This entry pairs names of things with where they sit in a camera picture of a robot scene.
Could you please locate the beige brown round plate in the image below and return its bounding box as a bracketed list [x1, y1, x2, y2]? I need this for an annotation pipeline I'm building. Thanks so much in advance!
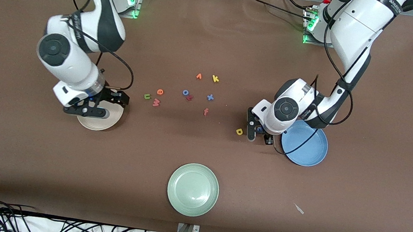
[75, 85, 127, 134]

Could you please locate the blue round plate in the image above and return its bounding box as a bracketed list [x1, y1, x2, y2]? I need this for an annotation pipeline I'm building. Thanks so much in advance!
[278, 119, 331, 169]

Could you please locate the brown table cover sheet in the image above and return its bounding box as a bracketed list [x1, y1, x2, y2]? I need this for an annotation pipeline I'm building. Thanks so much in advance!
[0, 0, 413, 232]

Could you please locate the pale green round plate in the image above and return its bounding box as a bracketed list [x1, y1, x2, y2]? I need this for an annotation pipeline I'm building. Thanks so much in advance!
[164, 161, 222, 220]

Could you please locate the black camera cable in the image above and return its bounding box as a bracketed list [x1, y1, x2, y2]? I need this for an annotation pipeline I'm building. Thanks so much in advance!
[43, 0, 144, 93]
[271, 0, 366, 163]

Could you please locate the black cable to arm base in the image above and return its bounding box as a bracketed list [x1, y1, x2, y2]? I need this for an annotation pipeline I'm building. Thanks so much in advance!
[241, 0, 316, 23]

